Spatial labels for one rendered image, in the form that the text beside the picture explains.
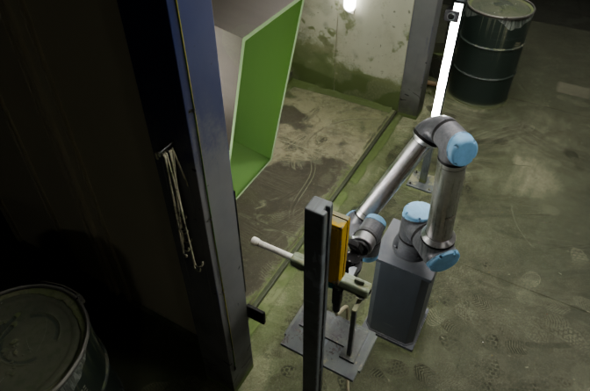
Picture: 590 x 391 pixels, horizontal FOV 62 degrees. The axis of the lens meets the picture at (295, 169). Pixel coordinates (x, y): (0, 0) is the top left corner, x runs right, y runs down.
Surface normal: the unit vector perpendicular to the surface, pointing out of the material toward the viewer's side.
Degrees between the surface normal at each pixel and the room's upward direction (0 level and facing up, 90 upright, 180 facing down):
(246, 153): 12
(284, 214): 0
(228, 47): 90
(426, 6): 90
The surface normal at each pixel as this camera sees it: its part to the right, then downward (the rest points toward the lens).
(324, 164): 0.00, -0.77
